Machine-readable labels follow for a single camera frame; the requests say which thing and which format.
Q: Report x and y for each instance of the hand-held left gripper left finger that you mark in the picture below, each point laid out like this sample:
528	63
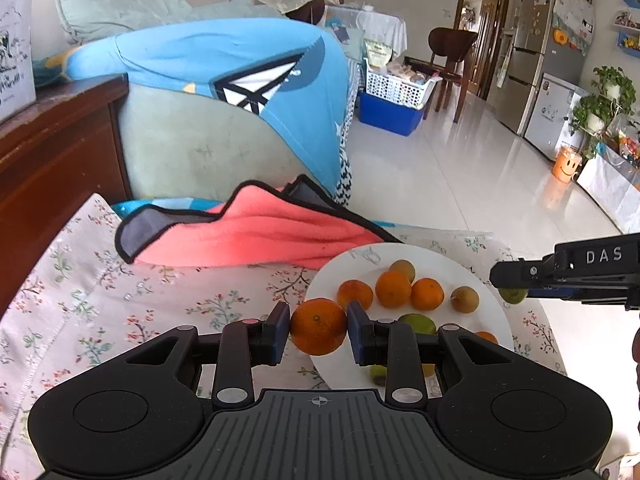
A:
280	334

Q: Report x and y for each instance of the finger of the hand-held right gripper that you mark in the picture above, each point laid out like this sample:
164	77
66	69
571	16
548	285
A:
520	274
575	293

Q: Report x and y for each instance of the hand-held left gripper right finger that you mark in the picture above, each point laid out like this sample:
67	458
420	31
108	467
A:
356	335

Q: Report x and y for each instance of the green guava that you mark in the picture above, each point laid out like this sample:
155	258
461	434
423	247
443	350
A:
514	297
377	374

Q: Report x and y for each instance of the orange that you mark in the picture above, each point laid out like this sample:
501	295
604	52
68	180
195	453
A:
393	290
485	336
427	294
428	370
355	294
319	327

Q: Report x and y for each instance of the brown kiwi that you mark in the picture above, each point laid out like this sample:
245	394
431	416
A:
404	267
465	300

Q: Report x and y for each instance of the white plate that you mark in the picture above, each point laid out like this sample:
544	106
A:
442	266

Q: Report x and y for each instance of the green mango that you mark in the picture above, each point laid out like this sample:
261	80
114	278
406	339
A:
417	323

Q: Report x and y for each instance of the white low cabinet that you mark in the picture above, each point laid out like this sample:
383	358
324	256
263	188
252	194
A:
610	185

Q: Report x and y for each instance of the orange smiley bucket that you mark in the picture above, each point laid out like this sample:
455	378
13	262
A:
566	166

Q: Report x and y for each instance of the coral cloth with black trim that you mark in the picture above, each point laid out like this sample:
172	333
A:
250	235

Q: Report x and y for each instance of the potted green plant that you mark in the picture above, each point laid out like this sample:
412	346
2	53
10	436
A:
592	120
612	82

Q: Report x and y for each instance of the small white fridge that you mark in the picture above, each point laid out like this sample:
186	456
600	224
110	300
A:
552	115

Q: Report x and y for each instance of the houndstooth cloth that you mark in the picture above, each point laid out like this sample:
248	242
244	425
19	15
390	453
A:
345	180

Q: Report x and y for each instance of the floral tablecloth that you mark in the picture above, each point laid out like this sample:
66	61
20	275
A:
100	280

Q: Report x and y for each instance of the pale green sofa cushion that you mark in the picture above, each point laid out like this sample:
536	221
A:
200	150

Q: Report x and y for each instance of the blue storage box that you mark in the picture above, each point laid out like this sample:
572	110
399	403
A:
387	115

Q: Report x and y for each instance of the grey refrigerator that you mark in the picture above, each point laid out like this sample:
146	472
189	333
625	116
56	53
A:
530	60

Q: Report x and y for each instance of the white plastic basket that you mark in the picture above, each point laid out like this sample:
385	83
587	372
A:
395	91

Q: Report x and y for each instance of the wooden door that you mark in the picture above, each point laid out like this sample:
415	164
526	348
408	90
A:
492	35

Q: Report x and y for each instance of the white printed cloth cover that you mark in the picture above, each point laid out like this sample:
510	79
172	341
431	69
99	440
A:
575	15

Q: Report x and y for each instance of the green printed bag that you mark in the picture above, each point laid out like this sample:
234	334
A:
377	52

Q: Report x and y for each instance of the table with white tablecloth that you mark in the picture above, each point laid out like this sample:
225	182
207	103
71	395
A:
385	25

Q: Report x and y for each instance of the blue cartoon blanket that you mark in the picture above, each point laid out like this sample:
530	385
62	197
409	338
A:
175	55

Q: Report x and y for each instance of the dark wooden chair back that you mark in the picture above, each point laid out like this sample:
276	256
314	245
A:
310	10

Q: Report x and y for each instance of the pale green pillow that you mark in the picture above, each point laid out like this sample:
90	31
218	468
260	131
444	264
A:
125	10

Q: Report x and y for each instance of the white printed box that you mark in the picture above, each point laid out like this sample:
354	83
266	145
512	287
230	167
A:
12	60

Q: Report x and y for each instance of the blue wall shelf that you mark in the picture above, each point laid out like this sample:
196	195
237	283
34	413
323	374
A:
631	46

